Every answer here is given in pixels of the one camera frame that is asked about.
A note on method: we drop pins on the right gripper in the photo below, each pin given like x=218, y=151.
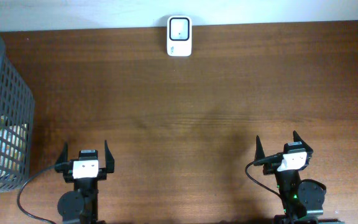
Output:
x=259, y=154

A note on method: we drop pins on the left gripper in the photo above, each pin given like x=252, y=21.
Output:
x=109, y=162

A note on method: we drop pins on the yellow snack bag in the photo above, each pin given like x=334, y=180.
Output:
x=14, y=150

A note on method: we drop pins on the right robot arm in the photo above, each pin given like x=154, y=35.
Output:
x=302, y=200

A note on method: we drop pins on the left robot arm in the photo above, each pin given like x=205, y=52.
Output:
x=81, y=204

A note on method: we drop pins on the grey plastic mesh basket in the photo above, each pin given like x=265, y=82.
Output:
x=17, y=106

